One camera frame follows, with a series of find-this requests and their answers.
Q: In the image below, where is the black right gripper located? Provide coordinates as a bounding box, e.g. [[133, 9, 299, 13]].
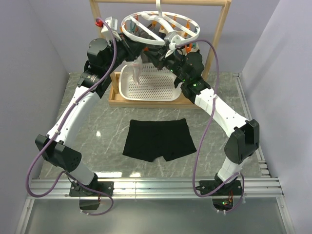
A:
[[143, 45, 189, 83]]

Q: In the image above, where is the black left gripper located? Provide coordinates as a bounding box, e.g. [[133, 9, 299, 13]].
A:
[[104, 32, 146, 75]]

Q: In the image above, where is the white round clip hanger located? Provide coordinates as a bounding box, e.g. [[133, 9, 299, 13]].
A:
[[121, 0, 200, 46]]

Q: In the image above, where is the black boxer underwear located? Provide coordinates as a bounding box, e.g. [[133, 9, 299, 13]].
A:
[[122, 118, 196, 162]]

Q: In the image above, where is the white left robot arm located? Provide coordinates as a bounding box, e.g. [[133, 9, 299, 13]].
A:
[[35, 33, 146, 196]]

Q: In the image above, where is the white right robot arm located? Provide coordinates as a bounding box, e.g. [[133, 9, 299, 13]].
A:
[[144, 48, 260, 195]]

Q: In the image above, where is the grey striped hanging underwear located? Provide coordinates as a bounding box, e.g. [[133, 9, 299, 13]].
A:
[[143, 47, 160, 66]]

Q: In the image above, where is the pink white hanging underwear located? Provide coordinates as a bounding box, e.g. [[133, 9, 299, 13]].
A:
[[126, 56, 143, 85]]

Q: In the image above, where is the black hanging underwear white band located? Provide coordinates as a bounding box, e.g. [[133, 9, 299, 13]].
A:
[[170, 42, 204, 88]]

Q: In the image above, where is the white perforated plastic basket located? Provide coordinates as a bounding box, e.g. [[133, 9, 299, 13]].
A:
[[119, 63, 181, 101]]

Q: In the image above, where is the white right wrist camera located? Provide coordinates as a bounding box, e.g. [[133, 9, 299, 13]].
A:
[[164, 31, 182, 58]]

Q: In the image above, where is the wooden hanger rack frame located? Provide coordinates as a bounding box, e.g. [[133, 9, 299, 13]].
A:
[[90, 0, 231, 109]]

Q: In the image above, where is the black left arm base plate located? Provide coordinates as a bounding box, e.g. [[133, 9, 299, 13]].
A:
[[69, 181, 114, 197]]

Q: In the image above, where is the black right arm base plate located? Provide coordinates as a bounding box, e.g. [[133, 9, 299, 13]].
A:
[[195, 179, 243, 196]]

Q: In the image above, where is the aluminium mounting rail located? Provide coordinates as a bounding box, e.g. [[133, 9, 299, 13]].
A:
[[30, 177, 284, 199]]

